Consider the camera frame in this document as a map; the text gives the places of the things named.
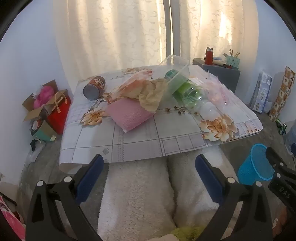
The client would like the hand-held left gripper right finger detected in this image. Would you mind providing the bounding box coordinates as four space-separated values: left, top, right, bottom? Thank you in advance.
195 154 273 241

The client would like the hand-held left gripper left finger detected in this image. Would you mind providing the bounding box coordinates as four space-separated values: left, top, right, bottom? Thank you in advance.
25 154 104 241

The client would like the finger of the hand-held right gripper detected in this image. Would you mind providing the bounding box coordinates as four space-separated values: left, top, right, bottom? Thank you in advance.
266 147 296 183

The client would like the blue mesh basket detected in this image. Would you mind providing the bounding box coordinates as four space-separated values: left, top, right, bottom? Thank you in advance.
238 144 275 186

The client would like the pink cloth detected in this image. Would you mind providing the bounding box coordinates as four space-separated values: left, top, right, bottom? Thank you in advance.
108 98 156 133

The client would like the green plastic bottle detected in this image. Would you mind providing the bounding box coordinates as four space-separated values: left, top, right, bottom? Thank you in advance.
165 69 221 120

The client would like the clear pinkish plastic bag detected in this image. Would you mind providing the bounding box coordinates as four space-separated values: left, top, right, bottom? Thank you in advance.
191 70 230 107

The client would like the brown snack can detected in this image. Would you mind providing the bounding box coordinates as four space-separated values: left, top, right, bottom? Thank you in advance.
83 76 106 101

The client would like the clear bag with red print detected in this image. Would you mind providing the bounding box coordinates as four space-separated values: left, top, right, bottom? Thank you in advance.
109 70 153 103

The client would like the clear plastic container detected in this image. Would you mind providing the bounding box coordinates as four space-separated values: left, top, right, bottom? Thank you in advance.
159 55 190 93

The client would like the clear water jug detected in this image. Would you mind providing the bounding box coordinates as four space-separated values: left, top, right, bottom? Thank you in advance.
285 129 296 155

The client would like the green toy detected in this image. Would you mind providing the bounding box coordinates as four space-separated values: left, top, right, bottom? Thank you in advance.
275 118 287 135

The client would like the person's left leg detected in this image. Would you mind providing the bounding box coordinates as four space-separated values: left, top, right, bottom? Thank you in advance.
97 159 176 241

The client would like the floral tablecloth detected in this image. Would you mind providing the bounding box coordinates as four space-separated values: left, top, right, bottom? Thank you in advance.
59 65 263 173

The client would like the green gift box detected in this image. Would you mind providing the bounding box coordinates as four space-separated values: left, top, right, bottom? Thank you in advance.
30 118 58 142

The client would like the red gift bag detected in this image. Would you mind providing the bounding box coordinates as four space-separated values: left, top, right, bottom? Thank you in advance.
45 89 72 135

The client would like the brown patterned paper roll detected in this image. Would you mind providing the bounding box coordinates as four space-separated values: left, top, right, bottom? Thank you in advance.
269 66 296 122

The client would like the toilet paper pack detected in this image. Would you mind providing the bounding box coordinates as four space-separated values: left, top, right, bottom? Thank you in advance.
250 70 272 113

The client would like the cardboard box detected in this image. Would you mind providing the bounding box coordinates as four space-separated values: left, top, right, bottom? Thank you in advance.
22 80 61 122

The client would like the pink packet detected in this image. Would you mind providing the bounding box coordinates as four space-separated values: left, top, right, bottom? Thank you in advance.
0 195 26 241

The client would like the pink plush toy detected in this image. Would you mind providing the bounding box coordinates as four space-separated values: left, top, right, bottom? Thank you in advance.
33 86 54 109

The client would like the grey cabinet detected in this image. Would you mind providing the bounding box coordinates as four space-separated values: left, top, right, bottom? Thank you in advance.
193 58 241 93

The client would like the green pen holder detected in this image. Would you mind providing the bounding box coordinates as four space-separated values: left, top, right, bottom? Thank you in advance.
223 49 241 70

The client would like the red thermos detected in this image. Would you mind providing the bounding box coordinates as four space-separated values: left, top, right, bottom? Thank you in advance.
205 47 214 65

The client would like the cream patterned curtain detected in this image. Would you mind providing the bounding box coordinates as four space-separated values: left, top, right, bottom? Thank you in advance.
179 0 259 93
53 0 167 82

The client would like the grey window frame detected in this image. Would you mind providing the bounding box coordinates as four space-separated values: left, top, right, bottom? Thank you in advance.
163 0 181 61

